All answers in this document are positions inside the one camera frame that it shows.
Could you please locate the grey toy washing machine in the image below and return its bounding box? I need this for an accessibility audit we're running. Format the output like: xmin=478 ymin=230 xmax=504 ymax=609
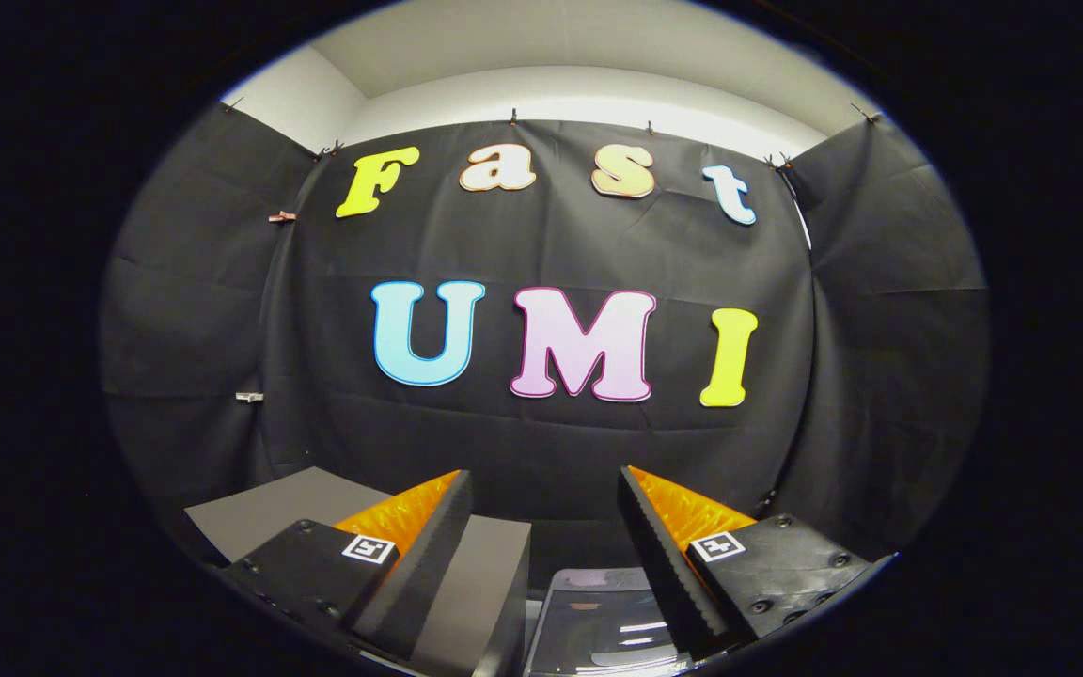
xmin=494 ymin=562 xmax=704 ymax=677

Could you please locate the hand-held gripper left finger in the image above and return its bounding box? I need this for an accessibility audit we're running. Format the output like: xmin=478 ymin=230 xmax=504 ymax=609
xmin=220 ymin=470 xmax=474 ymax=661

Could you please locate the black backdrop cloth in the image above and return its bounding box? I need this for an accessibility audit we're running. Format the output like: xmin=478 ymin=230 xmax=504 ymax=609
xmin=100 ymin=99 xmax=989 ymax=565

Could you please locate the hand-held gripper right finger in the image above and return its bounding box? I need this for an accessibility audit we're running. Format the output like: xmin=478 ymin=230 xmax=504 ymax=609
xmin=617 ymin=465 xmax=895 ymax=659

